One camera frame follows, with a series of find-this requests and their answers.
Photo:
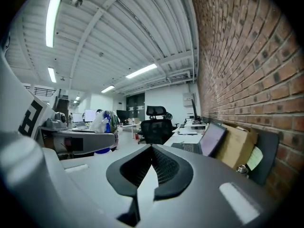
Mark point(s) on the pale yellow paper note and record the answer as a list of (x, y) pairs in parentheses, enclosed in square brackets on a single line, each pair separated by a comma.
[(255, 158)]

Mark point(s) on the grey wall electrical box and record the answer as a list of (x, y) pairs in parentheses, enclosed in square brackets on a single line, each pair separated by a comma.
[(189, 99)]

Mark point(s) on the long ceiling light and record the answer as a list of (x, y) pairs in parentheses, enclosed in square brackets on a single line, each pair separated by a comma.
[(53, 20), (141, 70), (107, 89), (52, 74)]

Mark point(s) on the black double door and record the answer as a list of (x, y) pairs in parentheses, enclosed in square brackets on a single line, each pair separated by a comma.
[(135, 106)]

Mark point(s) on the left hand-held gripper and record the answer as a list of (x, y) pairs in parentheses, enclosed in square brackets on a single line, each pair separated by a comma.
[(28, 113)]

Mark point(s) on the black desk monitor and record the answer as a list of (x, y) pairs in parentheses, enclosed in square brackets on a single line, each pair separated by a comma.
[(195, 110)]

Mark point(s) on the white and blue spray bottle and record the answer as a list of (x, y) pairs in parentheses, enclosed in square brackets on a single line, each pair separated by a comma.
[(102, 123)]

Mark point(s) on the black desk divider panel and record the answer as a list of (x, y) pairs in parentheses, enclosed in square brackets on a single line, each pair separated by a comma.
[(267, 155)]

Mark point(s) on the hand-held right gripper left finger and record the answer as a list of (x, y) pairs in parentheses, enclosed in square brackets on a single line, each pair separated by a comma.
[(95, 174)]

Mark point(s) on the white ceiling security camera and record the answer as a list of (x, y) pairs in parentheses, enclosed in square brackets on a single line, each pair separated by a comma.
[(76, 1)]

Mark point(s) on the dark wide monitor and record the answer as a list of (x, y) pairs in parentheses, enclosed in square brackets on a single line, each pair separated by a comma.
[(123, 116)]

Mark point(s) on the metal bottle cap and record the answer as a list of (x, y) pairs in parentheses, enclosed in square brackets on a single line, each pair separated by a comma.
[(242, 169)]

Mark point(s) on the open grey laptop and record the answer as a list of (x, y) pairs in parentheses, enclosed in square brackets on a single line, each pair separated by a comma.
[(211, 139)]

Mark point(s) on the black mesh office chair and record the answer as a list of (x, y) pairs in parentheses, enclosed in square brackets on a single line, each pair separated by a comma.
[(156, 129)]

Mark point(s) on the brown cardboard box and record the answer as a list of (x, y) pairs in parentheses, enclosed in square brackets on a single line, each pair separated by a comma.
[(234, 146)]

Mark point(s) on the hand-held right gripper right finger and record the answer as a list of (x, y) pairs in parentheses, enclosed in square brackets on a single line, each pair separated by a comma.
[(202, 174)]

